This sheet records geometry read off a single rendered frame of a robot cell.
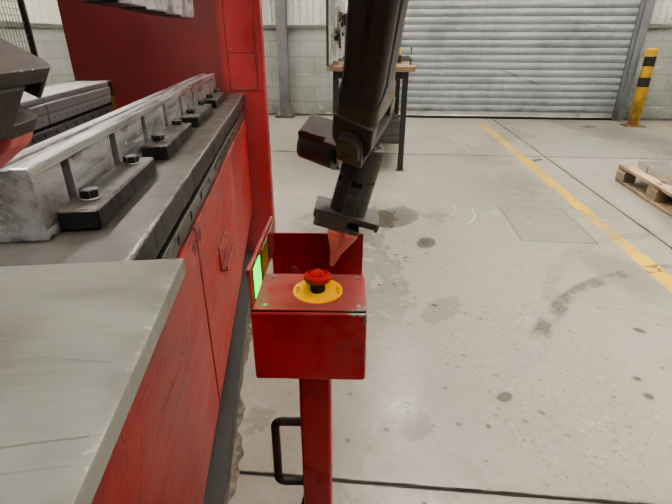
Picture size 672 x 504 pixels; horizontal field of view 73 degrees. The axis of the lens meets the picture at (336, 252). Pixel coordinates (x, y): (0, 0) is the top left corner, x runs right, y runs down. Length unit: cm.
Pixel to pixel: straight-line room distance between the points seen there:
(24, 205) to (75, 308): 45
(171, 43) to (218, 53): 21
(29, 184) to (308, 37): 695
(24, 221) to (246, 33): 175
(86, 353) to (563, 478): 144
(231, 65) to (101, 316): 212
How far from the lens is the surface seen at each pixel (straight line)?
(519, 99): 771
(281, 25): 734
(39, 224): 68
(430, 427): 156
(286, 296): 65
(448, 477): 145
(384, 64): 53
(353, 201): 68
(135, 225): 69
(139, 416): 62
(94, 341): 21
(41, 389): 19
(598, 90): 807
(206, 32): 232
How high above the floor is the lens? 111
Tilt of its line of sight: 25 degrees down
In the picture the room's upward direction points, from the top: straight up
